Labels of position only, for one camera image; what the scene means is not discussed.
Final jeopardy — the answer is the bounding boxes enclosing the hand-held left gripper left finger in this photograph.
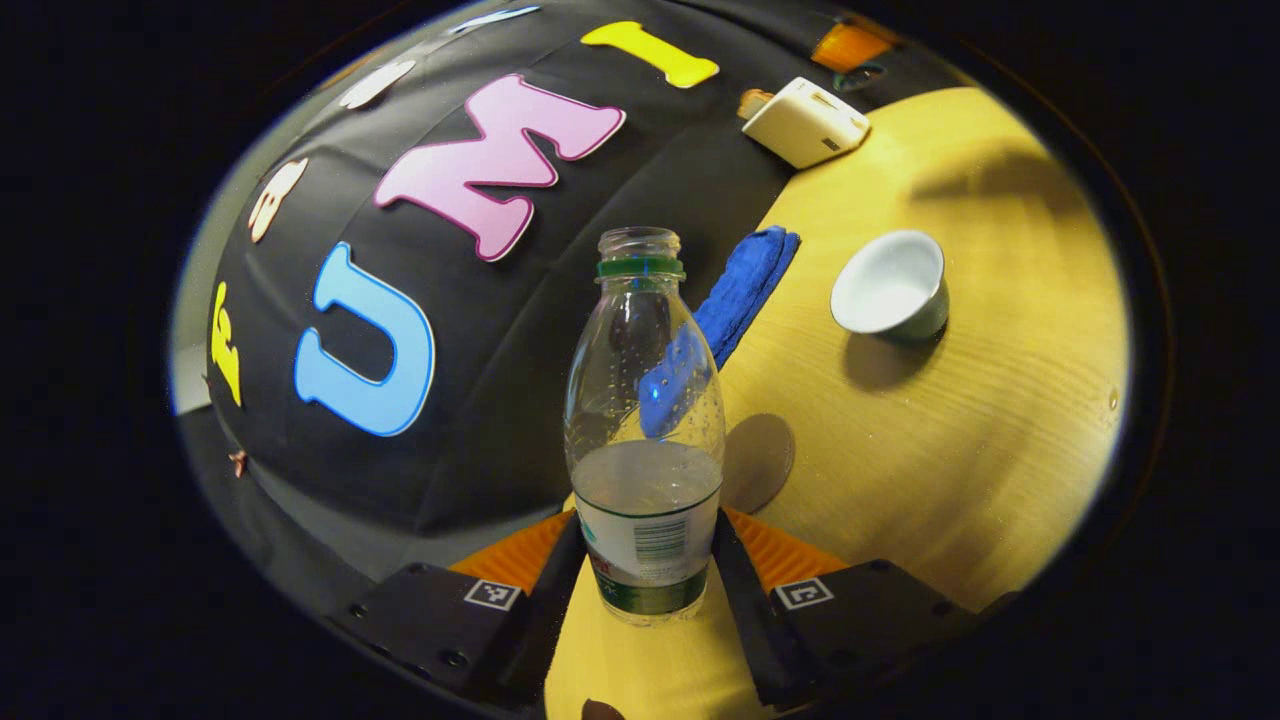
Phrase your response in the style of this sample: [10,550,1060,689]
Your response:
[340,510,586,716]

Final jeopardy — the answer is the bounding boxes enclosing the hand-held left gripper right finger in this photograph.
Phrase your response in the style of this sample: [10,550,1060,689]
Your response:
[712,505,986,713]

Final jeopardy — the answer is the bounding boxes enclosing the clear plastic water bottle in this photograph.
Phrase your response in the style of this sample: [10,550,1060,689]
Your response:
[563,226,725,628]

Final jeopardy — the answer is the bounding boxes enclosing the round brown coaster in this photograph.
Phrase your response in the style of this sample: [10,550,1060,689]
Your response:
[722,413,797,515]

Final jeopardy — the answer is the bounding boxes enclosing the pale ceramic teacup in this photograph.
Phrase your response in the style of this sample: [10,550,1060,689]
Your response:
[830,230,951,344]

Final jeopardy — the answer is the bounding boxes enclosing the white toaster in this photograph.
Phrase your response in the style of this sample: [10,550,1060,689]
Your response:
[740,77,872,170]

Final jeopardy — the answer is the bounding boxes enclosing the black backdrop cloth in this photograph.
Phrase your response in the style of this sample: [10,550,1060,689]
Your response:
[175,0,961,621]

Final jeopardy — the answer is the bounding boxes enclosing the blue folded towel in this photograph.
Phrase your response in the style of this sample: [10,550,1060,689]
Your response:
[637,225,802,441]

